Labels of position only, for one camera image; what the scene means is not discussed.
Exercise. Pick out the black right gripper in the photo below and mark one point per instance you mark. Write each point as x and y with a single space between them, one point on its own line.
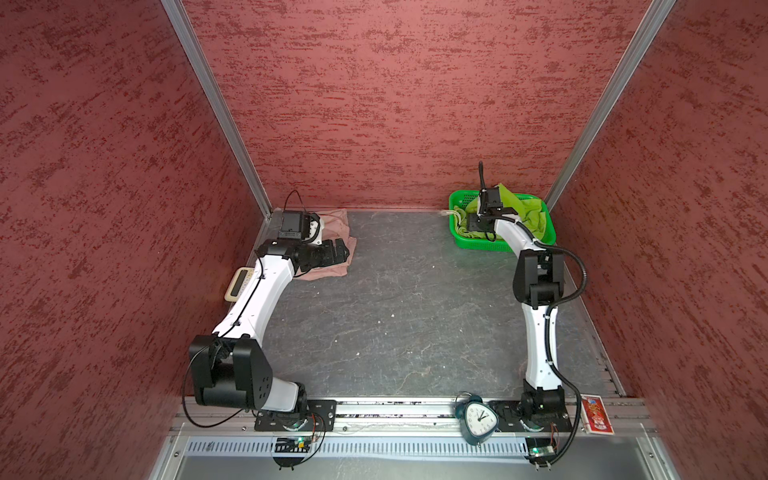
473 223

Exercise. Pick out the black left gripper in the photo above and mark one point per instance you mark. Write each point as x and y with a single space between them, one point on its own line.
328 258

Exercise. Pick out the pink shorts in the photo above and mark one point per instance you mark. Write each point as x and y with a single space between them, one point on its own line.
336 228

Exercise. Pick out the lime green shorts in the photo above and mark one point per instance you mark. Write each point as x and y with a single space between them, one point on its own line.
532 210

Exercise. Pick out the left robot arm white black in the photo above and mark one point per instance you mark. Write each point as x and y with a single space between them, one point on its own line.
228 368

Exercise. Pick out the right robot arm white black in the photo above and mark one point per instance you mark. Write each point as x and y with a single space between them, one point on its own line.
538 284

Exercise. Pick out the cream yellow calculator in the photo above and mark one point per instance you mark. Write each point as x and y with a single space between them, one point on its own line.
239 280

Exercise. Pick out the left circuit board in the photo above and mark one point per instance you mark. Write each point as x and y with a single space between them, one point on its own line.
292 446

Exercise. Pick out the circuit board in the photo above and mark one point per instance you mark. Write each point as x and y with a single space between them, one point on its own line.
540 450
292 446

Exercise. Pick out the teal alarm clock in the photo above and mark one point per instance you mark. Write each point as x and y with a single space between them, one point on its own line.
477 420

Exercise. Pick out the red card packet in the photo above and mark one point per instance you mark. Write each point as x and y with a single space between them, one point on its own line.
595 416

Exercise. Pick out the right circuit board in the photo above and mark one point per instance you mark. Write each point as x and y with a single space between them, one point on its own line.
540 450

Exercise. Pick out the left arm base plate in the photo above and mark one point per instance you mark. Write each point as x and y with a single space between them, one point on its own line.
312 414

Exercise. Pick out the aluminium front rail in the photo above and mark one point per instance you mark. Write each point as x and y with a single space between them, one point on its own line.
385 416

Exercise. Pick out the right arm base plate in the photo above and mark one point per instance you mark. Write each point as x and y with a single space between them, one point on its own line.
511 420

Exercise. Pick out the right aluminium corner post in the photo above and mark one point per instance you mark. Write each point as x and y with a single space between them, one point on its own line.
647 30

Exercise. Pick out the aluminium corner post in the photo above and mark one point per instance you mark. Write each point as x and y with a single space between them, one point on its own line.
190 43
647 30

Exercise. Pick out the left aluminium corner post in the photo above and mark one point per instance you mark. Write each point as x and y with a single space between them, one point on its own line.
190 43

